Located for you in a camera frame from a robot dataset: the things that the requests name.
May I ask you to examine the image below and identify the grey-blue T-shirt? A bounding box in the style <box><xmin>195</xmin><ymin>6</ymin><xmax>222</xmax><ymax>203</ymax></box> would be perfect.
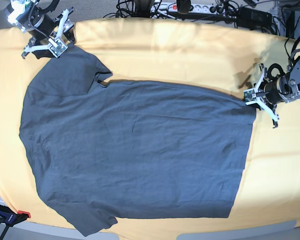
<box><xmin>19</xmin><ymin>47</ymin><xmax>256</xmax><ymax>236</ymax></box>

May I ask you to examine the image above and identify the white power strip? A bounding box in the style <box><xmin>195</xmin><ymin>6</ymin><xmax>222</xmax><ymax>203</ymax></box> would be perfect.
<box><xmin>150</xmin><ymin>1</ymin><xmax>218</xmax><ymax>15</ymax></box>

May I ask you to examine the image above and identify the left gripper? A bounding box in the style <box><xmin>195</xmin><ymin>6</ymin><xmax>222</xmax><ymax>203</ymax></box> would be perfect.
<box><xmin>253</xmin><ymin>63</ymin><xmax>290</xmax><ymax>129</ymax></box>

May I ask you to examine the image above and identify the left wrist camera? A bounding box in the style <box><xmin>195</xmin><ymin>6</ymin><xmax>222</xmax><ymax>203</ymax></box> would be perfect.
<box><xmin>243</xmin><ymin>88</ymin><xmax>257</xmax><ymax>106</ymax></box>

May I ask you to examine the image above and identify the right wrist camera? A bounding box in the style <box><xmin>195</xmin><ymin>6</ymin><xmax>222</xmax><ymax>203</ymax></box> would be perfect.
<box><xmin>48</xmin><ymin>37</ymin><xmax>68</xmax><ymax>58</ymax></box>

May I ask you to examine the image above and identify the blue and red clamp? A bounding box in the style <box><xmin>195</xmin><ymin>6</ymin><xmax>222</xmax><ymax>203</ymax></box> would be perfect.
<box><xmin>0</xmin><ymin>205</ymin><xmax>31</xmax><ymax>240</ymax></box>

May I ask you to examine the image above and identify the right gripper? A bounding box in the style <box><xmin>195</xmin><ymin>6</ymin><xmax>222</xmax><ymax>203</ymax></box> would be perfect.
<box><xmin>21</xmin><ymin>7</ymin><xmax>75</xmax><ymax>59</ymax></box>

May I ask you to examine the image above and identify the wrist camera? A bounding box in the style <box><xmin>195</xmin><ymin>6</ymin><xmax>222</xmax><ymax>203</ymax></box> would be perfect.
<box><xmin>243</xmin><ymin>88</ymin><xmax>257</xmax><ymax>106</ymax></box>
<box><xmin>48</xmin><ymin>37</ymin><xmax>68</xmax><ymax>58</ymax></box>

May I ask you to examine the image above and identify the yellow table cloth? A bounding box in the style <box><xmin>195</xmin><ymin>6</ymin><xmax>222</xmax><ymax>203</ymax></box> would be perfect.
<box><xmin>0</xmin><ymin>18</ymin><xmax>300</xmax><ymax>240</ymax></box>

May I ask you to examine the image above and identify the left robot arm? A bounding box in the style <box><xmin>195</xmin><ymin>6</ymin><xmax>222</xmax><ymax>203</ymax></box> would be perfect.
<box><xmin>252</xmin><ymin>36</ymin><xmax>300</xmax><ymax>128</ymax></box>

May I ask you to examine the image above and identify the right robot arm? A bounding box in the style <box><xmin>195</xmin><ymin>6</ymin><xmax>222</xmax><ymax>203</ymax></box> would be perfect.
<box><xmin>4</xmin><ymin>0</ymin><xmax>76</xmax><ymax>59</ymax></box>

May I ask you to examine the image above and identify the black power adapter box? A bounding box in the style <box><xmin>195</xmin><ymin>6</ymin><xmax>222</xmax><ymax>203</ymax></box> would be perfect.
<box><xmin>238</xmin><ymin>7</ymin><xmax>273</xmax><ymax>27</ymax></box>

